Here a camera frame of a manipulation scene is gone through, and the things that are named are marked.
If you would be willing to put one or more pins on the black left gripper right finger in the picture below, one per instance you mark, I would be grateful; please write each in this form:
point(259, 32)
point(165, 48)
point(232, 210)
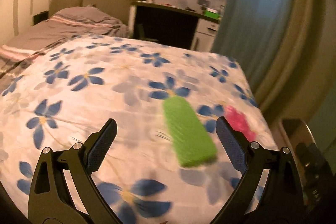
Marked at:
point(282, 197)

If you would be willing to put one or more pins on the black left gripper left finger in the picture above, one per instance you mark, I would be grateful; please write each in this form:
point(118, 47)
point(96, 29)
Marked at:
point(50, 200)

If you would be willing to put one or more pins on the dark plastic trash bin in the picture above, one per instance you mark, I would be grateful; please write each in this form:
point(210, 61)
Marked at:
point(314, 171)

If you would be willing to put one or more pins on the crumpled pink plastic bag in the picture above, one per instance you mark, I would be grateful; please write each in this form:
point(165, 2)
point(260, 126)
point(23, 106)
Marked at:
point(238, 122)

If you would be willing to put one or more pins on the green mesh sponge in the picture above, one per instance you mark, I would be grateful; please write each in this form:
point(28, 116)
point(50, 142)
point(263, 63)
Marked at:
point(192, 144)

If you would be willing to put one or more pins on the floral blue white duvet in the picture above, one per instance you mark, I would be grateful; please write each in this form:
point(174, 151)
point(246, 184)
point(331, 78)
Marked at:
point(72, 90)

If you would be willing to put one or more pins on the blue grey curtain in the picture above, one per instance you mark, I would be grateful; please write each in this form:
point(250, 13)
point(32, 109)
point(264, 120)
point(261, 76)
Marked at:
point(286, 49)

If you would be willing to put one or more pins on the dark desk with drawers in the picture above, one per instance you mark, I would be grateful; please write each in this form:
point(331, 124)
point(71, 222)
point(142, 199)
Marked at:
point(171, 26)

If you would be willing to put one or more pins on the green box on desk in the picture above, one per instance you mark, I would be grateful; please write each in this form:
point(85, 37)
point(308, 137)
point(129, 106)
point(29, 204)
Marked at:
point(211, 13)

